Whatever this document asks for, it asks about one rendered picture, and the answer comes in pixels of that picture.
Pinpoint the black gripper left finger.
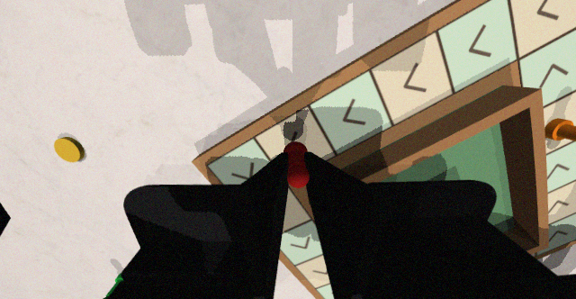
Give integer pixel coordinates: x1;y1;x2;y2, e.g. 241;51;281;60
123;152;289;299

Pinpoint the square track game board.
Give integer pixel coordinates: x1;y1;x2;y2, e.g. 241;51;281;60
192;0;521;299

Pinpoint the yellow round disc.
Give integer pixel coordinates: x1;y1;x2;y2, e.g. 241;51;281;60
54;137;85;162

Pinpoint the red pawn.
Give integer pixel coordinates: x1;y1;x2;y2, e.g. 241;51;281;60
283;141;310;188

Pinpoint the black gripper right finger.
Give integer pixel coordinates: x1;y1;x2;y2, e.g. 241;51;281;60
304;152;497;299

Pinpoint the green game pawn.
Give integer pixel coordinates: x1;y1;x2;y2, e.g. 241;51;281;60
104;273;124;299

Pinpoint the orange game pawn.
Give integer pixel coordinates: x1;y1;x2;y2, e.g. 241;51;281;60
545;119;576;141

